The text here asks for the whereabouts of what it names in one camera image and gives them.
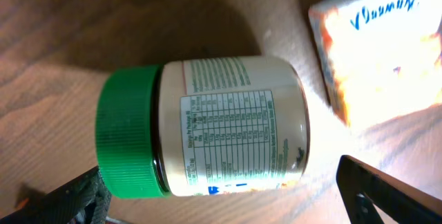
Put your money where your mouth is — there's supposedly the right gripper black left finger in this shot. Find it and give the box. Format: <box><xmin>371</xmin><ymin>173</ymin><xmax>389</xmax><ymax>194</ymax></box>
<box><xmin>1</xmin><ymin>167</ymin><xmax>111</xmax><ymax>223</ymax></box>

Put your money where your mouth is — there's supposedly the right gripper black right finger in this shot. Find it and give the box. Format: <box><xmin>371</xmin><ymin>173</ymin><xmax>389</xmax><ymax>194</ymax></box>
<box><xmin>336</xmin><ymin>155</ymin><xmax>441</xmax><ymax>223</ymax></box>

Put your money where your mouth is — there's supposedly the green lid jar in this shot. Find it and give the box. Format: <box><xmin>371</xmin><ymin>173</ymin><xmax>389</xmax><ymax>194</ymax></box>
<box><xmin>95</xmin><ymin>56</ymin><xmax>310</xmax><ymax>198</ymax></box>

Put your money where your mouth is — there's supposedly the small orange carton box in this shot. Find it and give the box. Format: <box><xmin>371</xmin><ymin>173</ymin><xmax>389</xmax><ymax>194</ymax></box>
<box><xmin>308</xmin><ymin>0</ymin><xmax>441</xmax><ymax>129</ymax></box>

